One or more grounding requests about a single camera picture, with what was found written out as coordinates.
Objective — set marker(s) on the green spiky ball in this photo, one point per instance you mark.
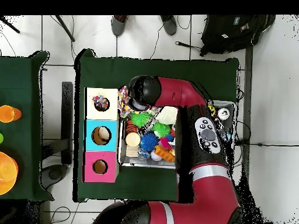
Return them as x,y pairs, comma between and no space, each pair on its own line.
140,119

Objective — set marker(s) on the white patterned cloth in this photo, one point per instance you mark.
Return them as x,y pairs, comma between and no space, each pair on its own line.
100,102

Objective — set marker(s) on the orange plastic bowl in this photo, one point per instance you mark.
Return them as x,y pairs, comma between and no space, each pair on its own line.
7,172

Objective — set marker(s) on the black tripod leg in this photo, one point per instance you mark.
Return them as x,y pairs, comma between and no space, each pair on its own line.
10,25
65,28

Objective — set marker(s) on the blue spiky ball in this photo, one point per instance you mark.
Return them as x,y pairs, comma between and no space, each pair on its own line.
149,142

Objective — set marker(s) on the grey round base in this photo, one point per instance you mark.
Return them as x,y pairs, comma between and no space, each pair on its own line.
53,175

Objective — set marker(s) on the polka-dot cloth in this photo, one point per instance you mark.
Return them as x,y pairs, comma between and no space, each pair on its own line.
124,103

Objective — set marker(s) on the tan round wooden block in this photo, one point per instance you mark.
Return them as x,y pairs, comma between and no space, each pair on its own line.
133,139

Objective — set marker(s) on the black backpack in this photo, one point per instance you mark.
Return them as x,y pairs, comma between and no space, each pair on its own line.
233,32

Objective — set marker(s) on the orange plastic cup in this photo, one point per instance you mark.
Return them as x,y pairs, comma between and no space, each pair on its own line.
9,114

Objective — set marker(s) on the clear mesh bin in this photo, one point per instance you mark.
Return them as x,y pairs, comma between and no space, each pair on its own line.
135,161

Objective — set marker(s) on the wooden box with three holes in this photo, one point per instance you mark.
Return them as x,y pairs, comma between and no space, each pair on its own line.
89,140

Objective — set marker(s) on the dark green side tablecloth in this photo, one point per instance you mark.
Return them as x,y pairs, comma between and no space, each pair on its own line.
28,93

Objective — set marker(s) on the orange plastic toy brick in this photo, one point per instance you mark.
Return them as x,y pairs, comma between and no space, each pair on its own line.
164,153

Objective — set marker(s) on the small green ball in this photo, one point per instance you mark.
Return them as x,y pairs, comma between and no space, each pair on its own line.
1,138

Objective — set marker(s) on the cream yellow cloth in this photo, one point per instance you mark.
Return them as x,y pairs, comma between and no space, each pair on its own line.
167,115

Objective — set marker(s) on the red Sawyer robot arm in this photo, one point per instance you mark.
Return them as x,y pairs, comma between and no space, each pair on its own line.
210,186

